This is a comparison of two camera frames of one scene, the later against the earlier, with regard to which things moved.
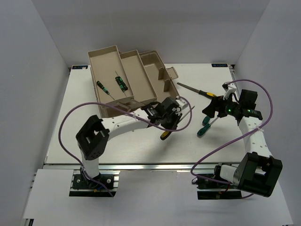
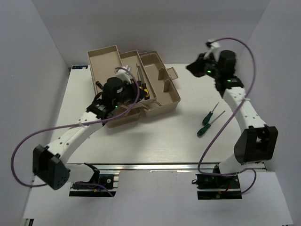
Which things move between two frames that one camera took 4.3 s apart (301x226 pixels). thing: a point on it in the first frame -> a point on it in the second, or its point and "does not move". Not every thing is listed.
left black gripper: x=173 y=125 -> x=133 y=87
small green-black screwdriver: x=101 y=86 does not move
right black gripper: x=216 y=104 -> x=196 y=67
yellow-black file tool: x=208 y=94 -> x=139 y=77
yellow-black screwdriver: x=167 y=133 -> x=147 y=94
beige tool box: x=124 y=81 does not move
